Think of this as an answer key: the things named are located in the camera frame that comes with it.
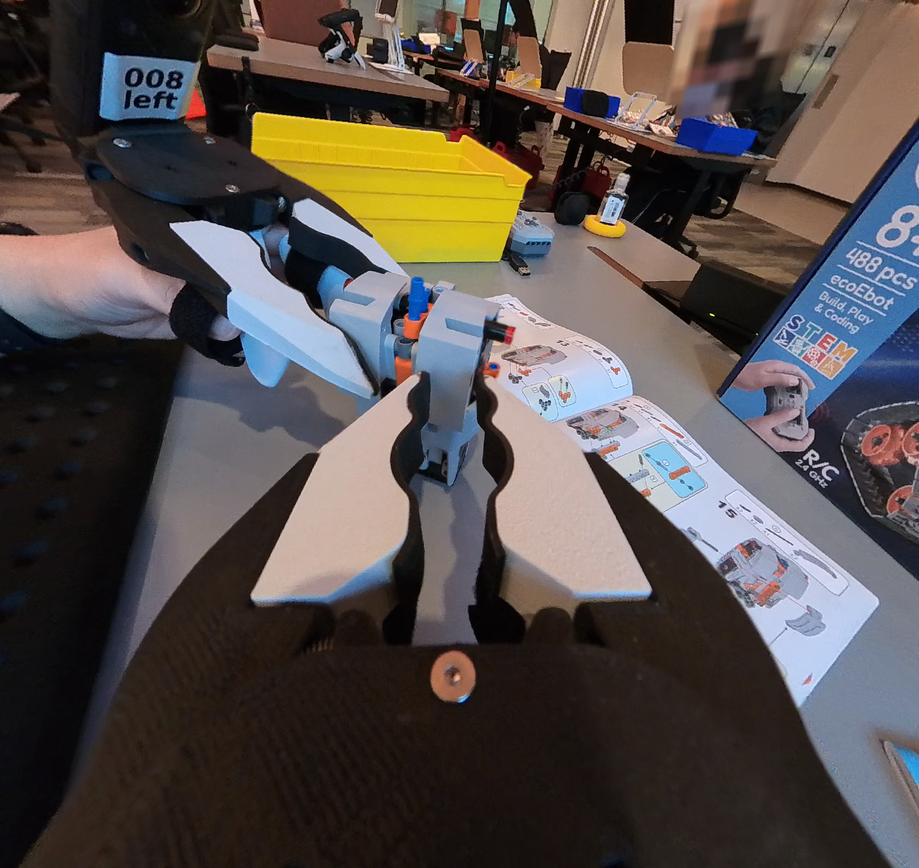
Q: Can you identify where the clear sanitizer bottle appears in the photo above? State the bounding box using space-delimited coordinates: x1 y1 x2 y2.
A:
599 173 631 226

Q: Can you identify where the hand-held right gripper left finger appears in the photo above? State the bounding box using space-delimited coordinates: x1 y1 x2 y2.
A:
250 371 432 643

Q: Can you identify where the black and white device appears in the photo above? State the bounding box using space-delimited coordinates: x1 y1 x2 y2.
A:
318 10 367 65

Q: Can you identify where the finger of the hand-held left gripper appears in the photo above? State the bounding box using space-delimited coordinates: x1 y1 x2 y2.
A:
171 218 380 400
286 197 409 311

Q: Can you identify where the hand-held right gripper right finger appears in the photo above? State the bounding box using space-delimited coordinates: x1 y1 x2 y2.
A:
474 376 656 639

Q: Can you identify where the grey brick robot model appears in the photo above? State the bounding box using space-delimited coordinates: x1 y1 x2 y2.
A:
388 276 516 486

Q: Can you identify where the red bag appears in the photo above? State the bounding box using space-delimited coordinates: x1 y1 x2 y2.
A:
503 139 547 194

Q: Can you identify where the yellow plastic bin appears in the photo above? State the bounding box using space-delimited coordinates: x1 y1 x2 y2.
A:
251 112 534 265

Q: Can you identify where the background table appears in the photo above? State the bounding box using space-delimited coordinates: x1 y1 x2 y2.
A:
546 103 776 166
208 35 449 104

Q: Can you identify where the blue bin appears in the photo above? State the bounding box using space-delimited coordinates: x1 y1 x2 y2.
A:
675 117 759 156
563 86 620 120

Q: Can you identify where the brown cardboard sheet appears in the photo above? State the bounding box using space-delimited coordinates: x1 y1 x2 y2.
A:
251 0 346 47

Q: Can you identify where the blue robot kit box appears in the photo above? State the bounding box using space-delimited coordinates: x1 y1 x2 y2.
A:
718 118 919 582

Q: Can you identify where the grey and blue battery module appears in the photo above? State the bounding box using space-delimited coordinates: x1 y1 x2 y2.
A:
506 211 556 259

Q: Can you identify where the white instruction booklet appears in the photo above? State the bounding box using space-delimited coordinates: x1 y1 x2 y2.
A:
487 294 880 709

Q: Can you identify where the person's left hand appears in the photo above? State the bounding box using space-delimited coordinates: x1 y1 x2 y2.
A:
0 224 245 344

